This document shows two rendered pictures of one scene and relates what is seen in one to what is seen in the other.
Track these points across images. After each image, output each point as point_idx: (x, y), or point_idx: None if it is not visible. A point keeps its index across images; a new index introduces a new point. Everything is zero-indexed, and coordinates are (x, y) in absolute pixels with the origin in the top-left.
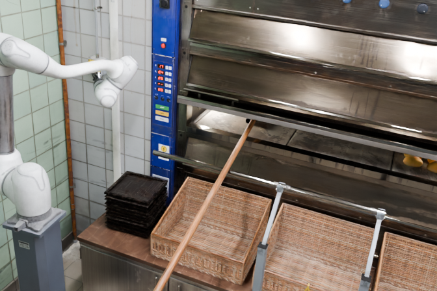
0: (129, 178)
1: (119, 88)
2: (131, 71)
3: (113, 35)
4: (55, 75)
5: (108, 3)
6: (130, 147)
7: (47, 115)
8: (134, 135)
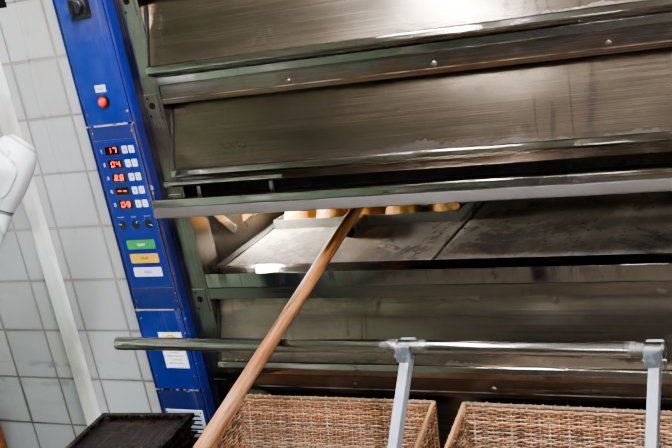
0: (107, 429)
1: (1, 210)
2: (18, 167)
3: (4, 112)
4: None
5: None
6: (106, 358)
7: None
8: (106, 328)
